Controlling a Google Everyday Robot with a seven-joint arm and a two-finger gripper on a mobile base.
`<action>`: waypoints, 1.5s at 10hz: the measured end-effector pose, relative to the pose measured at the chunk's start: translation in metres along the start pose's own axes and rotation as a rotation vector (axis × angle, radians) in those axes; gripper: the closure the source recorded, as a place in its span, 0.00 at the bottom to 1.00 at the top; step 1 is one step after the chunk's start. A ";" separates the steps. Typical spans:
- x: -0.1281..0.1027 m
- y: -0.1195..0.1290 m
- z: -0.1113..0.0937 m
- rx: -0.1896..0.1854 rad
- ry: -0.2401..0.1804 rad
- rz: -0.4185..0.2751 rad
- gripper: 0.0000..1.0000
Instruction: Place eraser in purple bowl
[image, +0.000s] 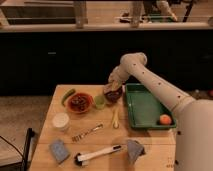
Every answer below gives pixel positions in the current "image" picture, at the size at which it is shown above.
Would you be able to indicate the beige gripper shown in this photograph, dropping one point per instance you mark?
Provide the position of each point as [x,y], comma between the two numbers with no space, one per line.
[115,82]

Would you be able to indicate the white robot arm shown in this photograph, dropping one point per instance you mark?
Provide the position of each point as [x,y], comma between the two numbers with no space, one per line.
[194,137]

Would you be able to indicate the purple bowl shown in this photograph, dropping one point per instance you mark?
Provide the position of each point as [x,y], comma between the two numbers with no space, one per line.
[112,96]

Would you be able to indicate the orange bowl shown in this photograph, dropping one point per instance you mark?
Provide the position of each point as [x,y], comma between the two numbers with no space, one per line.
[79,103]

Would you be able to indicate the blue sponge eraser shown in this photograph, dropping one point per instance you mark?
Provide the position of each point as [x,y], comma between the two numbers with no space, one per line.
[59,151]

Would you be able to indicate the green cup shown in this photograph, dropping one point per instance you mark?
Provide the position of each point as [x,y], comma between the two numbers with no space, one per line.
[99,101]

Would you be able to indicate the green plastic tray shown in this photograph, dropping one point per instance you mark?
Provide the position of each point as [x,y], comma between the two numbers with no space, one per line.
[144,109]

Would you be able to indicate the green cucumber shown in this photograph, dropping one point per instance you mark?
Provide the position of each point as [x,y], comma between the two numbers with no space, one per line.
[66,95]

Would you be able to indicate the metal fork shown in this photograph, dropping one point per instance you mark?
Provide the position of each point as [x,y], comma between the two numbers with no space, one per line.
[84,134]

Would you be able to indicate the orange fruit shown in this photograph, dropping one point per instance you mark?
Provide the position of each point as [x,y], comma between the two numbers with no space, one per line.
[165,119]

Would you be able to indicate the white round container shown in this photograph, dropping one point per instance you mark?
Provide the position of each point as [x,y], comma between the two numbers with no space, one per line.
[60,121]

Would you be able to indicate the grey cloth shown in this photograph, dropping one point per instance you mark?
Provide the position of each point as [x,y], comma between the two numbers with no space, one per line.
[135,150]

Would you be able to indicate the white black brush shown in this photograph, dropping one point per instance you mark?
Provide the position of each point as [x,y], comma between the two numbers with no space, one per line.
[81,159]

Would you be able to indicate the black chair frame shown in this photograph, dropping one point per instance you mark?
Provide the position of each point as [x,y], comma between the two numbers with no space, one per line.
[29,135]

